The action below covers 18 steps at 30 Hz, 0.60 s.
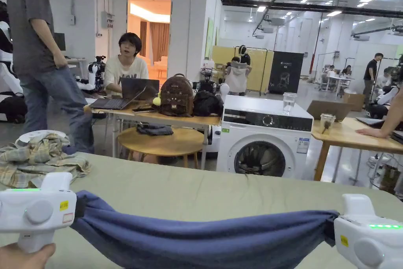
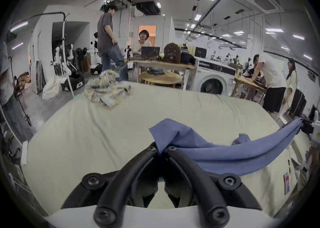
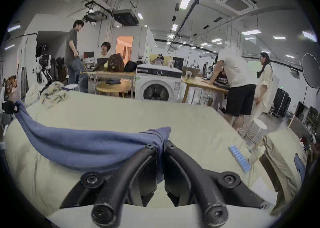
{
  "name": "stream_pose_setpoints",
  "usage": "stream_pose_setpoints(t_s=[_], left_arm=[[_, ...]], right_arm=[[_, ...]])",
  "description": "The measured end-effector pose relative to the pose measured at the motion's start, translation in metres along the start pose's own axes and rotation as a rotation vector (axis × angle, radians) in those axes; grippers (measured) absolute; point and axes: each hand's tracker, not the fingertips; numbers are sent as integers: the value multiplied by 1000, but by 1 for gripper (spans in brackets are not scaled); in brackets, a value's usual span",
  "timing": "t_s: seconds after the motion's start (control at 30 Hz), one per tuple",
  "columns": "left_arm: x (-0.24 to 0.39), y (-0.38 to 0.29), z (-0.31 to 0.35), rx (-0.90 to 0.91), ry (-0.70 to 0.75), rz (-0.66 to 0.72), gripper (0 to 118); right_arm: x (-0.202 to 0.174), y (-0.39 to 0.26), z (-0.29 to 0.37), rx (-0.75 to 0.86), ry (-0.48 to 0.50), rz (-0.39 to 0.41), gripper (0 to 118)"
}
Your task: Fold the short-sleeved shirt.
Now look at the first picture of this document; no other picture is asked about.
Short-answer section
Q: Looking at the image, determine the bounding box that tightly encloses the cardboard carton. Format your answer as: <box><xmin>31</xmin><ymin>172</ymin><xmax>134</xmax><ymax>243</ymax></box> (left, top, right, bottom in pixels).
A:
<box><xmin>342</xmin><ymin>89</ymin><xmax>366</xmax><ymax>112</ymax></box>

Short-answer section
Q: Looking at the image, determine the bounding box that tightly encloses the yellow folding screen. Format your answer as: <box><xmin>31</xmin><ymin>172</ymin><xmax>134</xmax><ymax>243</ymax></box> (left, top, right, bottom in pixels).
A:
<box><xmin>211</xmin><ymin>45</ymin><xmax>274</xmax><ymax>94</ymax></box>

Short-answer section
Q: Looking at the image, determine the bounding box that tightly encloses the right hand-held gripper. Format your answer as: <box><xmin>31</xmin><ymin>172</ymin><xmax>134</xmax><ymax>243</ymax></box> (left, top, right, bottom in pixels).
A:
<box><xmin>325</xmin><ymin>194</ymin><xmax>403</xmax><ymax>269</ymax></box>

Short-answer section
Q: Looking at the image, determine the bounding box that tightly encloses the wooden desk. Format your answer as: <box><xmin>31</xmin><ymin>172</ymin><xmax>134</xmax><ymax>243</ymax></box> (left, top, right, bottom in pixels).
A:
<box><xmin>84</xmin><ymin>73</ymin><xmax>223</xmax><ymax>170</ymax></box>

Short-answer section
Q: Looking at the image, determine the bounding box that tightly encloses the dark blue garment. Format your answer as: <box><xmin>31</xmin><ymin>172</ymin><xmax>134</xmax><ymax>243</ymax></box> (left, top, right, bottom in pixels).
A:
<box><xmin>70</xmin><ymin>190</ymin><xmax>339</xmax><ymax>269</ymax></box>

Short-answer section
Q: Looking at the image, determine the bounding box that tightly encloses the white washing machine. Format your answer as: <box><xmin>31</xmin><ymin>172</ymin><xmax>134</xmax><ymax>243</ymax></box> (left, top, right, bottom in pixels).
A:
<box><xmin>216</xmin><ymin>92</ymin><xmax>314</xmax><ymax>182</ymax></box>

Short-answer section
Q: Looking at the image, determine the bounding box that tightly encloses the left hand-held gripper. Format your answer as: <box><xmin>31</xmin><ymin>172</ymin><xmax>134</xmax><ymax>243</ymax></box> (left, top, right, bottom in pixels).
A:
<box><xmin>0</xmin><ymin>172</ymin><xmax>87</xmax><ymax>254</ymax></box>

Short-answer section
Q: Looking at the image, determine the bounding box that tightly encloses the large white robot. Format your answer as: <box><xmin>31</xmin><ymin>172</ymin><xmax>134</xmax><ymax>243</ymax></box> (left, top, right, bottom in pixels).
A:
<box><xmin>0</xmin><ymin>1</ymin><xmax>25</xmax><ymax>122</ymax></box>

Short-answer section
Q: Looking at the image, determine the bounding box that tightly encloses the group of people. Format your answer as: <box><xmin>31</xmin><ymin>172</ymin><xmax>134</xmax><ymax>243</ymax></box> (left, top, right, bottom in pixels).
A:
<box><xmin>368</xmin><ymin>65</ymin><xmax>403</xmax><ymax>119</ymax></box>

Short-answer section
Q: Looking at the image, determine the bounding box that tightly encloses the person's left hand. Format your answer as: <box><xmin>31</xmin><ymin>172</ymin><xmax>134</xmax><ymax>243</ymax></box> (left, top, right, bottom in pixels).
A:
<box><xmin>0</xmin><ymin>243</ymin><xmax>56</xmax><ymax>269</ymax></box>

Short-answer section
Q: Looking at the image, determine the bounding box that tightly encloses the small white robot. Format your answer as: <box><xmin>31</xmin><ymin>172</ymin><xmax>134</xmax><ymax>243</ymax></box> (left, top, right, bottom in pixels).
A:
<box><xmin>75</xmin><ymin>56</ymin><xmax>106</xmax><ymax>93</ymax></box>

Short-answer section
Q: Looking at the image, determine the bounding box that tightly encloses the plaid shirt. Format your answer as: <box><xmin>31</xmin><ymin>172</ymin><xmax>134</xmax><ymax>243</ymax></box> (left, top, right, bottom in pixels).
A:
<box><xmin>0</xmin><ymin>133</ymin><xmax>92</xmax><ymax>188</ymax></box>

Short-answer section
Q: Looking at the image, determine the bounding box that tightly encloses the round wooden table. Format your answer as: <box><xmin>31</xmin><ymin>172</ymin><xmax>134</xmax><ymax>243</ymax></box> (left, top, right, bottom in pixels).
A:
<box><xmin>117</xmin><ymin>124</ymin><xmax>205</xmax><ymax>170</ymax></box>

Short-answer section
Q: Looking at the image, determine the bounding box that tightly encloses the white round disc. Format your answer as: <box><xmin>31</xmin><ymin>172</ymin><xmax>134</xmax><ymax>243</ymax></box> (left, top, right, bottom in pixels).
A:
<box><xmin>15</xmin><ymin>130</ymin><xmax>70</xmax><ymax>148</ymax></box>

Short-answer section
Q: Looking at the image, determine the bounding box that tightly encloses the bed with pale green sheet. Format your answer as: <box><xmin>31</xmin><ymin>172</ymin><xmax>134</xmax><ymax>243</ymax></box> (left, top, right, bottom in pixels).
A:
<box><xmin>0</xmin><ymin>152</ymin><xmax>403</xmax><ymax>269</ymax></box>

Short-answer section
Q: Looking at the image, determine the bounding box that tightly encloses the humanoid robot with black head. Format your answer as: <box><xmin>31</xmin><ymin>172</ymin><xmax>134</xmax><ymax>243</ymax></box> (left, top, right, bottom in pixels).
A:
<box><xmin>225</xmin><ymin>45</ymin><xmax>252</xmax><ymax>96</ymax></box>

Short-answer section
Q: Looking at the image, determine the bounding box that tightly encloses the black banner stand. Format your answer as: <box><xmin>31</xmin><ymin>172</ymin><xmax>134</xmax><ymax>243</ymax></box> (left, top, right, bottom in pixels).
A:
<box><xmin>268</xmin><ymin>51</ymin><xmax>305</xmax><ymax>95</ymax></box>

